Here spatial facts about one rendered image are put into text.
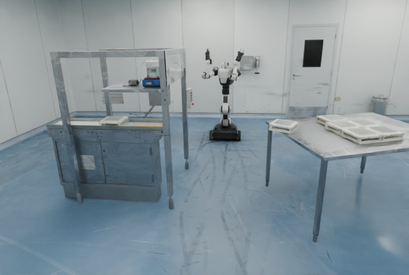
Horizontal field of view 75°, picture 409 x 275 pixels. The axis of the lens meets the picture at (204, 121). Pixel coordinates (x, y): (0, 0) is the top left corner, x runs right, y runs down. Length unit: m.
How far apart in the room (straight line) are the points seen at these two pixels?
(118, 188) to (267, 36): 4.61
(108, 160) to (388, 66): 6.13
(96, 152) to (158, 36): 3.98
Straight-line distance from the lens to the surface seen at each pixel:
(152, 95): 2.98
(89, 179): 3.48
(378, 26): 7.08
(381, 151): 2.77
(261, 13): 6.44
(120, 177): 3.29
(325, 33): 6.68
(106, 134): 3.07
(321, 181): 2.53
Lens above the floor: 1.79
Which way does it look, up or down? 17 degrees down
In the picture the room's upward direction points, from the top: 1 degrees counter-clockwise
